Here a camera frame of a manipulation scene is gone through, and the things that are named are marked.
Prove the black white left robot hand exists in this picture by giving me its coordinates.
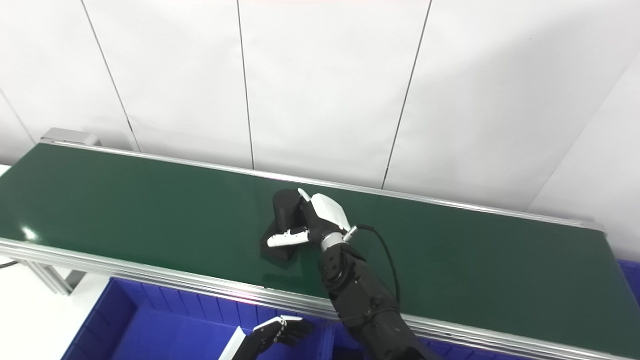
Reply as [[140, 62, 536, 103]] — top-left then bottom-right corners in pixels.
[[218, 315, 315, 360]]

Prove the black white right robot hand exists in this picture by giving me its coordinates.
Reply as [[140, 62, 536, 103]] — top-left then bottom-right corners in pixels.
[[267, 188, 352, 251]]

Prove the black cylinder block part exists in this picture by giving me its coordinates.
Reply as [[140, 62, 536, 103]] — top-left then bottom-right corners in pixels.
[[260, 189, 313, 262]]

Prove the blue plastic bin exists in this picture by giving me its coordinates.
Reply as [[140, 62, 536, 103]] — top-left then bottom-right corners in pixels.
[[617, 259, 640, 306], [61, 277, 336, 360], [330, 325, 501, 360]]

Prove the green conveyor belt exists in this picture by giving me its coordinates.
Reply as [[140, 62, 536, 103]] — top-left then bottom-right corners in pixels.
[[0, 127, 640, 360], [0, 143, 640, 358]]

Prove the aluminium conveyor leg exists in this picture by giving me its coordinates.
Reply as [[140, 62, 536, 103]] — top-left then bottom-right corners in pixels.
[[22, 260, 86, 296]]

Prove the grey conveyor end housing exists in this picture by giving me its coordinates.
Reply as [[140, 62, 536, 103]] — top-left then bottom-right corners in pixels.
[[40, 127, 101, 147]]

